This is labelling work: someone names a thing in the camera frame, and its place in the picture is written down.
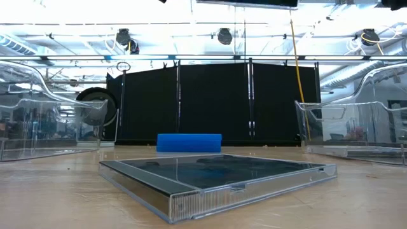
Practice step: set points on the long horizontal metal rail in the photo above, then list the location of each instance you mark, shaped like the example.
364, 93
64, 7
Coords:
203, 57

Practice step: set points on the blue jewel case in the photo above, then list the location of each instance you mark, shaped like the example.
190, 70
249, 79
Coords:
190, 142
190, 149
190, 136

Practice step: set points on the clear plastic bin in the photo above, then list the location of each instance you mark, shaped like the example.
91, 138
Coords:
349, 127
31, 127

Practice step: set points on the black backdrop curtain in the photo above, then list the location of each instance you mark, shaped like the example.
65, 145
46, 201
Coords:
216, 101

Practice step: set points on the clear black jewel case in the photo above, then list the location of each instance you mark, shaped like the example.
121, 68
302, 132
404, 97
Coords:
206, 171

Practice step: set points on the black backdrop stand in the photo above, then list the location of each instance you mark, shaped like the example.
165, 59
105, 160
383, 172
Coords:
178, 95
317, 82
251, 95

